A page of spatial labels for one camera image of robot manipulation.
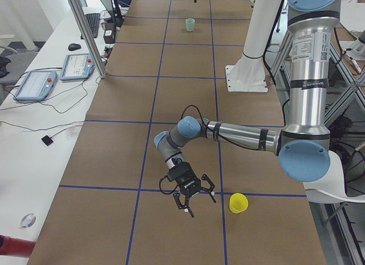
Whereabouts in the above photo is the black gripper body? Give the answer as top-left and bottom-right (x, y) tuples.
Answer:
(168, 162), (201, 197)

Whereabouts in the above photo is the yellow plastic cup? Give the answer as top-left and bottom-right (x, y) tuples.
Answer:
(229, 193), (249, 214)

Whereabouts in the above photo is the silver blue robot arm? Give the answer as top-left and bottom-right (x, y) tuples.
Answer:
(154, 0), (341, 213)

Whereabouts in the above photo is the light green plastic cup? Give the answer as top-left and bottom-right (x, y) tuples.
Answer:
(185, 18), (196, 32)

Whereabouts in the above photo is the small black square pad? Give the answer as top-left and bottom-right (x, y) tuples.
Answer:
(41, 135), (54, 146)

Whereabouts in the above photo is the far blue teach pendant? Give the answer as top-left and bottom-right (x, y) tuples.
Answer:
(60, 54), (95, 81)

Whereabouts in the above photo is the blue teach pendant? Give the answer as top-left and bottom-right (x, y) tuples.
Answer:
(13, 71), (58, 101)
(60, 54), (95, 81)

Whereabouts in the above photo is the black box with label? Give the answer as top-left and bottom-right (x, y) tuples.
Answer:
(103, 23), (116, 44)

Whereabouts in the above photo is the black computer mouse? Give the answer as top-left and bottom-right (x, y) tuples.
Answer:
(68, 43), (81, 51)

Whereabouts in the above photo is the near blue teach pendant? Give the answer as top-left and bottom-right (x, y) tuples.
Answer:
(13, 71), (58, 101)

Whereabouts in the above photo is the red cylinder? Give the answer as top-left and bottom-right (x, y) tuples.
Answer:
(1, 235), (36, 258)

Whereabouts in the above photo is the black keyboard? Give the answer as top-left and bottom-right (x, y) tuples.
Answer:
(84, 13), (100, 38)

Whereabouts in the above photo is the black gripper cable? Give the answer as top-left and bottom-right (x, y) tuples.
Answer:
(159, 105), (266, 195)

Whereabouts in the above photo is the white camera mast pedestal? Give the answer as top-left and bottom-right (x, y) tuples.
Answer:
(225, 0), (283, 92)

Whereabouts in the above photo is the aluminium frame post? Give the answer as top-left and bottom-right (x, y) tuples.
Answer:
(68, 0), (107, 79)

